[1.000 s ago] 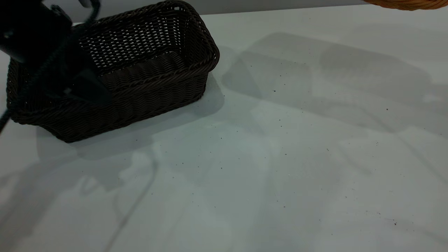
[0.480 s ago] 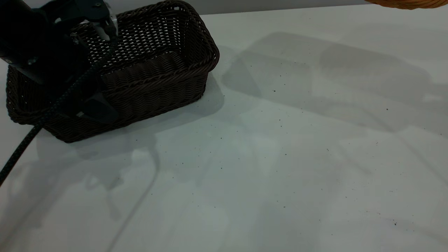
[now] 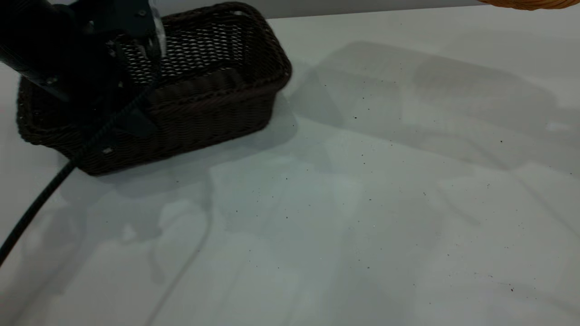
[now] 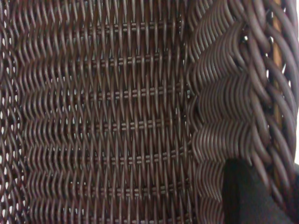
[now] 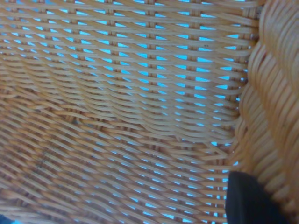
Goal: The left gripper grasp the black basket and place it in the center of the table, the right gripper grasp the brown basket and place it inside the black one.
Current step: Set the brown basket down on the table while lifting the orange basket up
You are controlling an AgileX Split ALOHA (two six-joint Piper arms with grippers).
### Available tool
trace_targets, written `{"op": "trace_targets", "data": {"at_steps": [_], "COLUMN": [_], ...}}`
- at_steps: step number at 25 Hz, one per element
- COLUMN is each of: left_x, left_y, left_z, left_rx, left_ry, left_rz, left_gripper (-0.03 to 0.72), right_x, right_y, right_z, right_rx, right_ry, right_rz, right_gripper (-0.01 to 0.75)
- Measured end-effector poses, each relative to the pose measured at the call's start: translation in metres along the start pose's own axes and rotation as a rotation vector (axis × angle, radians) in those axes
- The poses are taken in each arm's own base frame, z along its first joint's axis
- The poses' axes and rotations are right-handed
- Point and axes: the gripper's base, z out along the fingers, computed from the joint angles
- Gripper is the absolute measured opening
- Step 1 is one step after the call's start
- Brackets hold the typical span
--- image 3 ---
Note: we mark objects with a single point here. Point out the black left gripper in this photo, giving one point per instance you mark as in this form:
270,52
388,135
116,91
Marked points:
68,40

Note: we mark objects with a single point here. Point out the orange woven basket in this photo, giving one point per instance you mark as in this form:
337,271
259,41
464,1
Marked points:
534,3

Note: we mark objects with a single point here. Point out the black woven basket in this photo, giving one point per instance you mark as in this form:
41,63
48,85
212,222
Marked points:
213,104

